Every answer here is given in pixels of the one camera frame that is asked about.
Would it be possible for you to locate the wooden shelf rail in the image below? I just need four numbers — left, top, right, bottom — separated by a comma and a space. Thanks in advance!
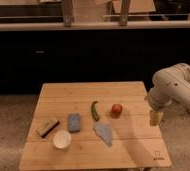
0, 0, 190, 32

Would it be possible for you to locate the grey blue cloth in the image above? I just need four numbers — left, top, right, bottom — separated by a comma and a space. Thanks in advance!
93, 122, 112, 146

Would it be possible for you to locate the blue sponge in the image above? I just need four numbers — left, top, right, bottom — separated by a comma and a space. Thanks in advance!
68, 113, 81, 133

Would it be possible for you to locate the wooden table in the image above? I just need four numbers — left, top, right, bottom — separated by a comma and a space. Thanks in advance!
19, 81, 171, 171

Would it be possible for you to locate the white paper cup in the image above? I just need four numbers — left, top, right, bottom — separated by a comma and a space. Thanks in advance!
53, 130, 71, 150

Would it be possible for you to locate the red apple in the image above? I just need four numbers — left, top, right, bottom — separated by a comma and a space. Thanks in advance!
111, 104, 123, 117

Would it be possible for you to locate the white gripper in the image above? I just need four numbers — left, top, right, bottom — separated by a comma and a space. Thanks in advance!
146, 88, 171, 126

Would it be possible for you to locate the wooden black eraser block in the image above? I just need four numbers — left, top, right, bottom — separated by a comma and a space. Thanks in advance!
36, 118, 60, 138

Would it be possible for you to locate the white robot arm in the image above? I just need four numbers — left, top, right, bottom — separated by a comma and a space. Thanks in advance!
146, 63, 190, 126

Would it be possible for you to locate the green chili pepper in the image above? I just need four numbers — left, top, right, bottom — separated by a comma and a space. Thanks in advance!
91, 101, 100, 121

